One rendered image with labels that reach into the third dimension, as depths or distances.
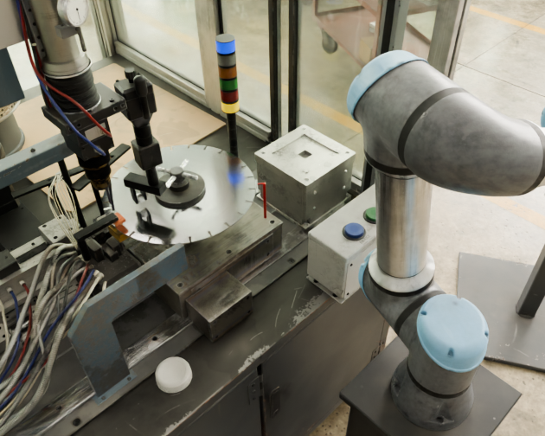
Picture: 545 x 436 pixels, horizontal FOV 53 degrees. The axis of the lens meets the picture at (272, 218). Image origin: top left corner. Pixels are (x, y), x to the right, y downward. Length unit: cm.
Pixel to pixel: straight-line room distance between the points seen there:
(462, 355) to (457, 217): 172
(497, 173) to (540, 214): 210
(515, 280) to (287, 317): 137
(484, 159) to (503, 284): 174
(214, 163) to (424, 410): 68
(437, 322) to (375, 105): 40
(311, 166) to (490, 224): 143
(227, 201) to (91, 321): 38
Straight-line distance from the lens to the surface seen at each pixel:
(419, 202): 84
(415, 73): 73
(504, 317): 228
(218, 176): 124
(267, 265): 130
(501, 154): 67
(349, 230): 117
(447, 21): 114
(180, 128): 177
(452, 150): 66
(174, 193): 120
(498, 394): 119
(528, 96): 363
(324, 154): 139
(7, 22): 95
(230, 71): 135
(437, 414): 110
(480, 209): 270
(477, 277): 237
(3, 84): 107
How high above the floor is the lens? 173
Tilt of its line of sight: 43 degrees down
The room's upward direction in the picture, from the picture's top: 1 degrees counter-clockwise
